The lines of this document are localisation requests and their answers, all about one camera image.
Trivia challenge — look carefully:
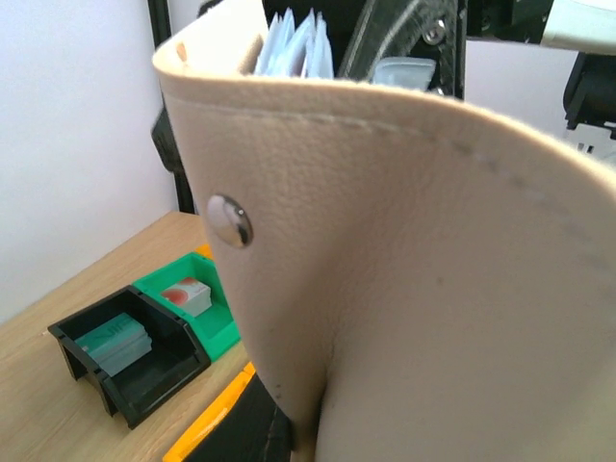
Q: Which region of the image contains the black bin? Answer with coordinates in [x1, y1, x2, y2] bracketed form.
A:
[47, 286, 211, 429]

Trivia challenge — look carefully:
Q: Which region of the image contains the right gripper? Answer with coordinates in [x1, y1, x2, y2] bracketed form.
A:
[337, 0, 553, 99]

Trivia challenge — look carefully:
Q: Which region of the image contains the teal card stack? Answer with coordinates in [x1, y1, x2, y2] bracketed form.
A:
[75, 313, 152, 376]

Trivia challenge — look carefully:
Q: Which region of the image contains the yellow bin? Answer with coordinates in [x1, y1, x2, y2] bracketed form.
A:
[194, 244, 213, 260]
[163, 362, 256, 462]

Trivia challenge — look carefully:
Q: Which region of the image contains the yellow bin upper right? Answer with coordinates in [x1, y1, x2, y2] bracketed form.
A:
[194, 244, 213, 260]

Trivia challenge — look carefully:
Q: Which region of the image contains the green bin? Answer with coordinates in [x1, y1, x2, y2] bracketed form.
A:
[134, 252, 240, 362]

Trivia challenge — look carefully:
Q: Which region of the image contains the black frame post right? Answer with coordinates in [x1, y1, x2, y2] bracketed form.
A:
[146, 0, 198, 216]

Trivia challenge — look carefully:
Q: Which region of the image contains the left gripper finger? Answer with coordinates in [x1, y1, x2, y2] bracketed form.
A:
[186, 375, 292, 462]

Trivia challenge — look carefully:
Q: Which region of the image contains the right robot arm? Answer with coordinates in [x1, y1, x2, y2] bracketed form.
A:
[338, 1, 615, 164]

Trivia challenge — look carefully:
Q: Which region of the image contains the yellow bin lower left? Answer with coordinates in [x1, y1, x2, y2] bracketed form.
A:
[163, 362, 256, 462]

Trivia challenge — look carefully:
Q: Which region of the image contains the red white card stack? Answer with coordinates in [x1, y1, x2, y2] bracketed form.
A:
[161, 277, 213, 318]

